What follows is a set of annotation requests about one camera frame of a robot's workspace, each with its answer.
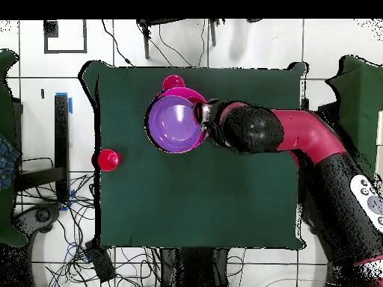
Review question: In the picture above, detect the large magenta bowl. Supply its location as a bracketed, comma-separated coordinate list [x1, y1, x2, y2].
[144, 87, 209, 153]

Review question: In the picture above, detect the purple bowl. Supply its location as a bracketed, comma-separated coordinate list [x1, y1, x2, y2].
[147, 94, 207, 154]

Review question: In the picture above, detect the crimson pink cup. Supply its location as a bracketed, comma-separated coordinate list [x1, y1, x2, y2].
[162, 74, 186, 90]

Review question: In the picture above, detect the red cup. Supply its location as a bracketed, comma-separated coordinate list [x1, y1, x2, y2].
[91, 149, 123, 173]

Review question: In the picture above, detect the dark metal legged stand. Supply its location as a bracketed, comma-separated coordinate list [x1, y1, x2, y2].
[135, 18, 221, 60]

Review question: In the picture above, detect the dark green tablecloth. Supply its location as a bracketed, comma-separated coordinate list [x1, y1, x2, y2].
[78, 59, 309, 250]

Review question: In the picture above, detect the blue tape strip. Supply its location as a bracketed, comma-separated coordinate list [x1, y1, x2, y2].
[55, 91, 73, 115]

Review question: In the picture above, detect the black metal bar stand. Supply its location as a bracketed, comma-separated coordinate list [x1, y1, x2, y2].
[14, 94, 70, 203]

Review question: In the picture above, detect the green cloth covered table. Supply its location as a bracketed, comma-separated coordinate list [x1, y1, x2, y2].
[0, 48, 29, 247]
[325, 55, 383, 180]

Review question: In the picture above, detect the black power strip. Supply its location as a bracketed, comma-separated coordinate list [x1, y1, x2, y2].
[84, 241, 117, 283]

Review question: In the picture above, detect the white box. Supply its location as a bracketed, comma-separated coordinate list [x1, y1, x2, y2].
[375, 110, 383, 180]

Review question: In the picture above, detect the black office chair base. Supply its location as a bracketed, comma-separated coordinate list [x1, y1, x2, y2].
[13, 202, 62, 235]

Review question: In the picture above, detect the blue denim fabric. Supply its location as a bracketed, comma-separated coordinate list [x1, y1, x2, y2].
[0, 133, 21, 191]

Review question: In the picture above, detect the black cable with plug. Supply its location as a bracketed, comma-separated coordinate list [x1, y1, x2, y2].
[100, 19, 135, 67]

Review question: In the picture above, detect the grey square floor frame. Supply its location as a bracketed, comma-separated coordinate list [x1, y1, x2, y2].
[43, 19, 88, 55]

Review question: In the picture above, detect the tangle of black cables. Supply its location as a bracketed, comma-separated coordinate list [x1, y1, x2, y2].
[14, 156, 168, 287]

